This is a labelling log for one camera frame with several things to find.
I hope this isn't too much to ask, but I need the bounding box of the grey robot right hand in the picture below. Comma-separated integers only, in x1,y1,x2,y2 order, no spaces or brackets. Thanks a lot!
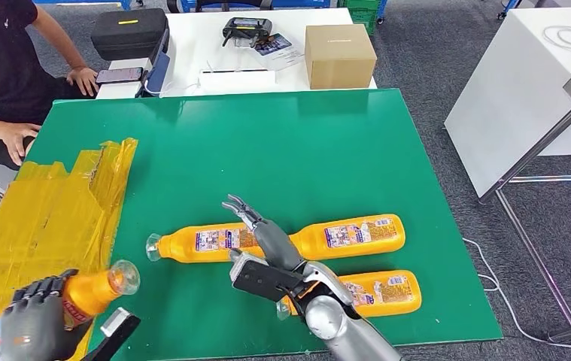
221,194,307,274

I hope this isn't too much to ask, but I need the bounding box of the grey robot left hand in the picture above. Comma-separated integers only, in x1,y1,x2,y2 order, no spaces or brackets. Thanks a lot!
0,268,94,361

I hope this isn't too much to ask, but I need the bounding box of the person's left hand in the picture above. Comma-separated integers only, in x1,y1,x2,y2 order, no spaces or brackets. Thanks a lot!
66,67,99,97

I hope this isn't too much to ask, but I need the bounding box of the person's right hand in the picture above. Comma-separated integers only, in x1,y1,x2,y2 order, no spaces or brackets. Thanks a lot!
0,123,42,167

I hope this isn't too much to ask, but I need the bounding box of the orange detergent bottle clear cap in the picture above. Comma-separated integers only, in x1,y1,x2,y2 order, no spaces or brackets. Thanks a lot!
145,223,266,263
289,214,407,262
275,270,423,320
0,259,141,361

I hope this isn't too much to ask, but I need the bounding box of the white box under phone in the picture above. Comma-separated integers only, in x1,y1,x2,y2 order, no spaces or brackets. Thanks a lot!
96,57,154,101

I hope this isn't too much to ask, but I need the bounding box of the black smartphone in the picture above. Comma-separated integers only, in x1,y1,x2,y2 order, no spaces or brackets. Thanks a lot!
96,67,144,85

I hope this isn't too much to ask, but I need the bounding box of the black carrying case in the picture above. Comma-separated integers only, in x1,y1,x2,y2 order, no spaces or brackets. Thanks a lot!
90,7,169,62

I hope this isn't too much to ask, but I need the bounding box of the blue and white device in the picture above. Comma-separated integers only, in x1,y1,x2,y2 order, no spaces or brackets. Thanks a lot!
135,27,172,98

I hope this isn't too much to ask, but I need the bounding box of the yellow taped cardboard sheet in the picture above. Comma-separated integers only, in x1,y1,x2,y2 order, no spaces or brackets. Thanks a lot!
0,138,139,361

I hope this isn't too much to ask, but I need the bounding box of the white desk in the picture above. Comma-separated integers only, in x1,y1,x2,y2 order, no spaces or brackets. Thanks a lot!
157,7,378,98

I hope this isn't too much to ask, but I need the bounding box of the flat white box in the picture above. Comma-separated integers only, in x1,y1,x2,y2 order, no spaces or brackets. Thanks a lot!
197,68,277,95

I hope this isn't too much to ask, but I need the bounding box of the black chair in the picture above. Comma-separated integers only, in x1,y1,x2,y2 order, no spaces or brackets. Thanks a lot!
166,0,275,14

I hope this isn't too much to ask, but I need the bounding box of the black handheld controller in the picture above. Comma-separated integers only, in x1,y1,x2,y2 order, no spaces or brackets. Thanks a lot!
221,17,274,48

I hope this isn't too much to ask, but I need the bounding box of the printed booklet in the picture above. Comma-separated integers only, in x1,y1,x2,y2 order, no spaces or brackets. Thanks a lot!
252,33,306,71

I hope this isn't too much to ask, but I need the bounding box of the brown cardboard box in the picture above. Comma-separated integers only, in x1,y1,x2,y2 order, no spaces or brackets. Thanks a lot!
304,23,378,91

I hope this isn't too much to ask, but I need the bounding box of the green plastic crate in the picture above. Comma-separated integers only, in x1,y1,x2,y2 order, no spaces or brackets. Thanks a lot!
337,0,390,37

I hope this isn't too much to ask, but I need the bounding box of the white side table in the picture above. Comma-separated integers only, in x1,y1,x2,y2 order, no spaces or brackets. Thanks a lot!
443,6,571,200

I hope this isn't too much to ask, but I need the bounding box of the blue cart leg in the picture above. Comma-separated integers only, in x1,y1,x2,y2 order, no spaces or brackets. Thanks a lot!
496,0,521,21

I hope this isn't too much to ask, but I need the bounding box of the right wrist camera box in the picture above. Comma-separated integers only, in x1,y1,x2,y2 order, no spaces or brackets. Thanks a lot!
229,249,311,304

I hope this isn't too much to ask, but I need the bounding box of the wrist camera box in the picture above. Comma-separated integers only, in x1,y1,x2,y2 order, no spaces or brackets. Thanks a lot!
229,249,311,304
80,307,141,361

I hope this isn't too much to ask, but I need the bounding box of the blue metal frame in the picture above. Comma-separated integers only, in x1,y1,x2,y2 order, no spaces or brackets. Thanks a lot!
33,0,132,12
180,0,332,14

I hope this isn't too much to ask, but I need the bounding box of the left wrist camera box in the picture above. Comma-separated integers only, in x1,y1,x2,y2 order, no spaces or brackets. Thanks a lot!
80,307,141,361

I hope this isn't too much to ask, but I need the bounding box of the white cable on floor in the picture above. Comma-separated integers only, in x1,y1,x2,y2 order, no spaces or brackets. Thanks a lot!
462,238,571,350

